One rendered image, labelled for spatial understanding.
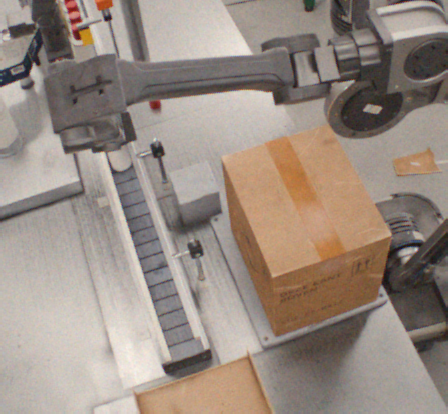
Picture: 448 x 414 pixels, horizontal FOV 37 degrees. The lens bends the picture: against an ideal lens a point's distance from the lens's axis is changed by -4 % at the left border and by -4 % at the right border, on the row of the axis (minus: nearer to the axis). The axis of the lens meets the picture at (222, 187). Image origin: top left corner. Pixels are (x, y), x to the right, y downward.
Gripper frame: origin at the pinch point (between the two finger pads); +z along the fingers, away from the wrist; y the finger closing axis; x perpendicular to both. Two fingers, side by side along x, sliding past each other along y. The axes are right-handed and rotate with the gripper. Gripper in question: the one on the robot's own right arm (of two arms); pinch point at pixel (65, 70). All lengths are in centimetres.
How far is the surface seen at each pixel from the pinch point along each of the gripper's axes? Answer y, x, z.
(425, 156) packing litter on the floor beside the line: -5, 124, 100
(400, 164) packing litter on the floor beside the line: -6, 113, 101
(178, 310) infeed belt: 69, 9, 14
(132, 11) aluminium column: -4.8, 21.1, -8.4
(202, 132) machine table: 18.9, 29.7, 18.9
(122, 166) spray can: 27.8, 6.7, 11.9
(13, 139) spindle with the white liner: 9.0, -18.8, 9.6
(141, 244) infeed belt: 50, 5, 14
